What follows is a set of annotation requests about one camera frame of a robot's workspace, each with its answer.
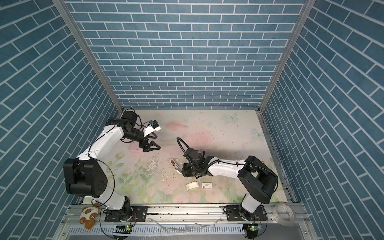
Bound aluminium corner frame post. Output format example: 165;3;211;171
52;0;124;114
259;0;316;113

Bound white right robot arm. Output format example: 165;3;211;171
182;148;279;220

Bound clear tape roll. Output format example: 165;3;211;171
272;203;296;226

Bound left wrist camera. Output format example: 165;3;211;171
143;120;161;137

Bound staple box tray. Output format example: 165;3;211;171
186;182;199;190

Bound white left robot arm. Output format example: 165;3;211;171
63;111;161;222

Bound brown white plush toy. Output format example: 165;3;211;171
79;206;99;230

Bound aluminium corner frame post left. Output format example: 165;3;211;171
52;0;124;114

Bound white staple box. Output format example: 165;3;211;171
202;183;213;189

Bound pink phone case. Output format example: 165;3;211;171
129;142;143;154

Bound aluminium corner frame post right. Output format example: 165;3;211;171
259;0;316;113

